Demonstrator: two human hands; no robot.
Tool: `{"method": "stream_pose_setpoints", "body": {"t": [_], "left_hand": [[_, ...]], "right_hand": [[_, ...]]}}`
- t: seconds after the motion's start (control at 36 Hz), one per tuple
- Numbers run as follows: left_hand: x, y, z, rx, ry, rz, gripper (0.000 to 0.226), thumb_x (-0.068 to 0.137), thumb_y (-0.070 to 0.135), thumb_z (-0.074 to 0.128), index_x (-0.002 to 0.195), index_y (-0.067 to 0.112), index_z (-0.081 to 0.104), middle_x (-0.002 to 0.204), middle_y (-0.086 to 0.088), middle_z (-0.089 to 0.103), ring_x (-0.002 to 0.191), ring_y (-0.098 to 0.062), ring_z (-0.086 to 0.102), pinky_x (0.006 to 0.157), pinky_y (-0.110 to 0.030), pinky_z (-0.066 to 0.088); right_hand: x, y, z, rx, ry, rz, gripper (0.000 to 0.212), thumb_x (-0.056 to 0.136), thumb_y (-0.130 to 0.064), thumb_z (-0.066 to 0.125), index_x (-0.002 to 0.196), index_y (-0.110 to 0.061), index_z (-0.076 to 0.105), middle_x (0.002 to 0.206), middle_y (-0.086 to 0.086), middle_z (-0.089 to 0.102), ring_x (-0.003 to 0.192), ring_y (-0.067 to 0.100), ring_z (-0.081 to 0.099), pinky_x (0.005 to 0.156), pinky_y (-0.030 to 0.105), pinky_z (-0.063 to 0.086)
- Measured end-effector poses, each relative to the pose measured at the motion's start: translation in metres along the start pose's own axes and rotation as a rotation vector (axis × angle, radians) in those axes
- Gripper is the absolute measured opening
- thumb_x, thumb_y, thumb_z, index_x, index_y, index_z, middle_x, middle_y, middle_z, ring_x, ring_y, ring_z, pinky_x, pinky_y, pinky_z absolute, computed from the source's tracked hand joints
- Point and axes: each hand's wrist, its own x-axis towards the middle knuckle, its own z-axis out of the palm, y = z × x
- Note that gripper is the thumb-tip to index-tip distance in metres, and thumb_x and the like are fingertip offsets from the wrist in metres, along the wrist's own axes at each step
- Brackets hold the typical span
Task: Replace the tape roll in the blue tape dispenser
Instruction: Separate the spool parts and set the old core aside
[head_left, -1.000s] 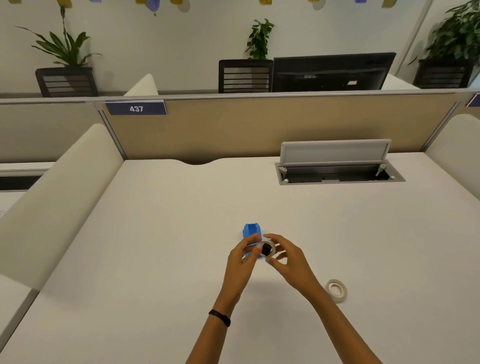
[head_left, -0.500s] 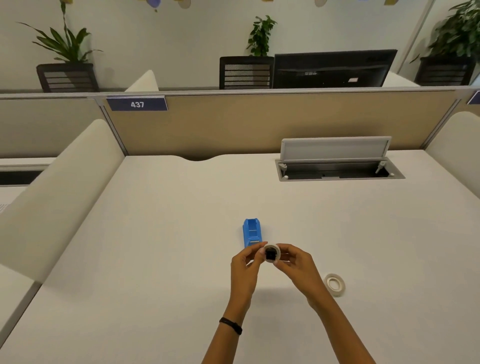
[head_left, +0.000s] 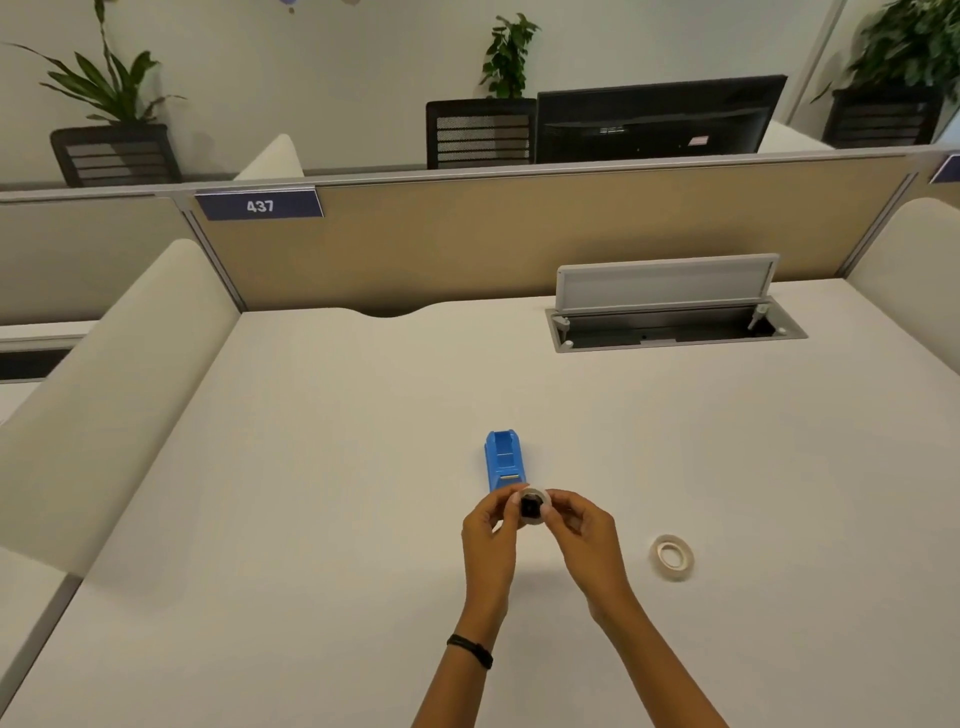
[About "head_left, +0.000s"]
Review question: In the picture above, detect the person's left hand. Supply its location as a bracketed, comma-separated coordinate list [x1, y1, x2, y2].
[460, 485, 531, 618]

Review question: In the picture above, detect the person's right hand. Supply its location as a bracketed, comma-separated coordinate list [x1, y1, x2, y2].
[538, 489, 627, 626]

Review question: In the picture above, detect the tape roll with black core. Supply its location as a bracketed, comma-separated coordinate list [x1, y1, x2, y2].
[516, 486, 555, 528]

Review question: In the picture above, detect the person's right forearm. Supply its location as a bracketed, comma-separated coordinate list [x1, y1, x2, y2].
[591, 585, 729, 728]

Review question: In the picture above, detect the person's left forearm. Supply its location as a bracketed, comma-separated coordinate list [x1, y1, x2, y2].
[411, 596, 510, 728]

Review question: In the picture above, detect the blue tape dispenser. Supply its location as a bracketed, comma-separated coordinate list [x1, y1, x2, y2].
[483, 429, 531, 495]

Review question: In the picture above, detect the white tape roll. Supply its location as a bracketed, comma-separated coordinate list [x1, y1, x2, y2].
[648, 534, 696, 581]

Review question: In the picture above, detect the black wristband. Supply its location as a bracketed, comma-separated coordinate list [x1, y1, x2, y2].
[447, 634, 495, 671]

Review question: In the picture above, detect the beige desk partition panel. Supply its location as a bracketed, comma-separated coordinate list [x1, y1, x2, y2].
[0, 189, 247, 327]
[177, 152, 925, 315]

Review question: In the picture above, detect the blue number label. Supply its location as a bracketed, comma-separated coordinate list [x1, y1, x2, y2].
[193, 187, 325, 222]

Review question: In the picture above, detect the small-leaf plant in black planter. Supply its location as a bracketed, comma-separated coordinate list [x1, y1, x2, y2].
[425, 12, 541, 171]

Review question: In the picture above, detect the black computer monitor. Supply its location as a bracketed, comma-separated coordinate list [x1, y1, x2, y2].
[534, 74, 789, 165]

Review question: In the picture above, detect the white curved side divider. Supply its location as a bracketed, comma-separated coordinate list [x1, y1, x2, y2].
[234, 133, 306, 182]
[0, 238, 243, 579]
[844, 196, 960, 376]

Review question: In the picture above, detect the bushy plant in black planter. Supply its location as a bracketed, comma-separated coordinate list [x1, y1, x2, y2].
[810, 0, 960, 150]

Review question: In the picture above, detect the long-leaf plant in black planter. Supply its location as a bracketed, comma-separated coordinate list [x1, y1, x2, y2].
[0, 0, 187, 189]

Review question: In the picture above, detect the grey desk cable box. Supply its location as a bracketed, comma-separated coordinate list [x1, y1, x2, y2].
[545, 253, 809, 354]

